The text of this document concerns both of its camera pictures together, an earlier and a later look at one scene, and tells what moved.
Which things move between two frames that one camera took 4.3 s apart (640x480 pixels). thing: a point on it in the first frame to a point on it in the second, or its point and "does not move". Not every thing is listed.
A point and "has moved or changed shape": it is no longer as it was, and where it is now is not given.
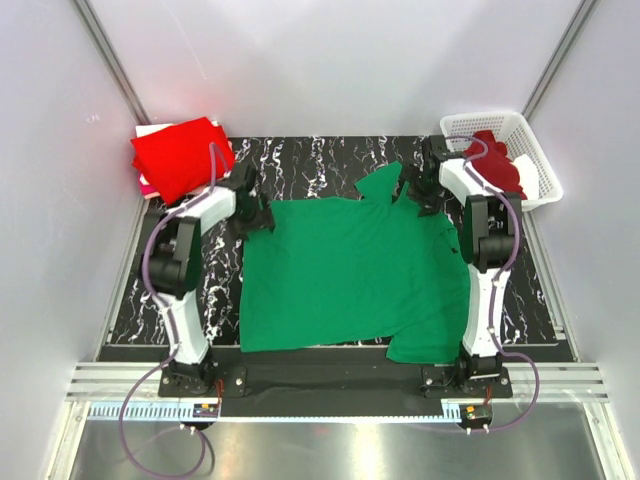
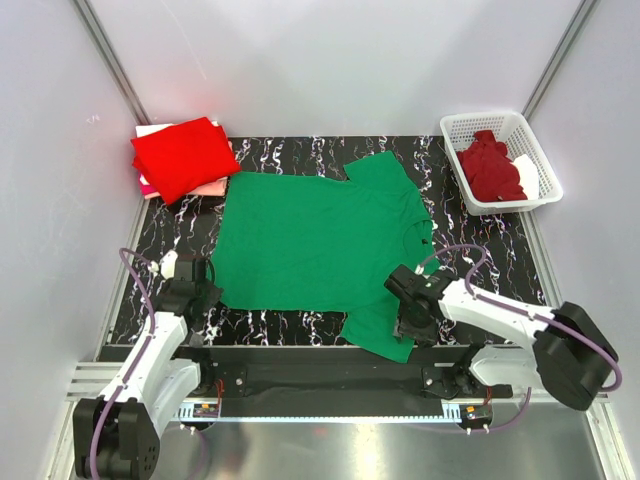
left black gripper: [263, 219] to [214, 295]
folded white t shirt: [145, 129] does not move
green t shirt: [374, 271] has moved or changed shape
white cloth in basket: [528, 176] does not move
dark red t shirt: [496, 165] does not move
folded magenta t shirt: [146, 189] does not move
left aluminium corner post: [102, 43] does not move
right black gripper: [430, 204] to [402, 325]
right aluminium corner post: [560, 55] does not move
